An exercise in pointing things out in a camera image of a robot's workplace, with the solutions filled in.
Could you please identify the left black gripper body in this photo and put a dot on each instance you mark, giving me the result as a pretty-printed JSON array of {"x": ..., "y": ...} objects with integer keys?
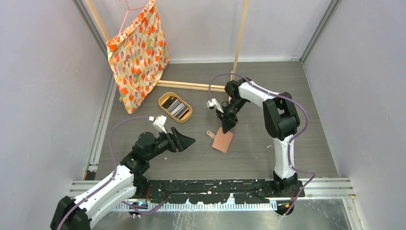
[{"x": 167, "y": 143}]

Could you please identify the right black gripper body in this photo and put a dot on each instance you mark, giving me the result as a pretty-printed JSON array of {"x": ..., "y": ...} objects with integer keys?
[{"x": 229, "y": 114}]

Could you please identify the brown leather card holder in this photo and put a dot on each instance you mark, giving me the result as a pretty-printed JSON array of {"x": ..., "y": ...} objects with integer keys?
[{"x": 221, "y": 141}]

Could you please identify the orange oval tray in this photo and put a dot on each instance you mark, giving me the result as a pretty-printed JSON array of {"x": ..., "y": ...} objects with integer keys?
[{"x": 164, "y": 97}]

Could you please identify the stack of credit cards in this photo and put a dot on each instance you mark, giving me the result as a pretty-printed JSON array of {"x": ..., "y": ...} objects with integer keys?
[{"x": 176, "y": 108}]

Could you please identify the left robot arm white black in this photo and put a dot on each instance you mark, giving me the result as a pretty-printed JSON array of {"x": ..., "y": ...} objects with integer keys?
[{"x": 84, "y": 211}]

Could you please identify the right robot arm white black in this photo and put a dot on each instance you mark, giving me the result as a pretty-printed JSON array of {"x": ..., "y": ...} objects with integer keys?
[{"x": 281, "y": 123}]

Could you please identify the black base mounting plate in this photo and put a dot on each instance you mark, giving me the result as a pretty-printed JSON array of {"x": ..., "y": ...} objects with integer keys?
[{"x": 244, "y": 191}]

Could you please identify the orange floral fabric bag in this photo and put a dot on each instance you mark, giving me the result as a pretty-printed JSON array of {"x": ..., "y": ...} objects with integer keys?
[{"x": 138, "y": 56}]

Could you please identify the pink clothes hanger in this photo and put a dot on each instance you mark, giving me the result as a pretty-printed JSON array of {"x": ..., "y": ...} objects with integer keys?
[{"x": 132, "y": 9}]

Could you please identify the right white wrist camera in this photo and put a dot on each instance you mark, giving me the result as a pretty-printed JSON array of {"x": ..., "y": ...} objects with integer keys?
[{"x": 214, "y": 104}]

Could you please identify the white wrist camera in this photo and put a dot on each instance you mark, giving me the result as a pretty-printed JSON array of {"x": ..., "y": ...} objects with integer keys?
[
  {"x": 214, "y": 104},
  {"x": 159, "y": 123}
]

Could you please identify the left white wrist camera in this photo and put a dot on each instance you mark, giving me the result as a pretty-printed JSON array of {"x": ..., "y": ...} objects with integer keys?
[{"x": 159, "y": 123}]

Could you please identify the aluminium rail frame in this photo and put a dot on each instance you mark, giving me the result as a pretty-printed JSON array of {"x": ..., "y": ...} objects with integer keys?
[{"x": 319, "y": 188}]

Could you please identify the wooden clothes rack frame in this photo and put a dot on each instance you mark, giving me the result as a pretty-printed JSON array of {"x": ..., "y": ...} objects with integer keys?
[{"x": 102, "y": 30}]

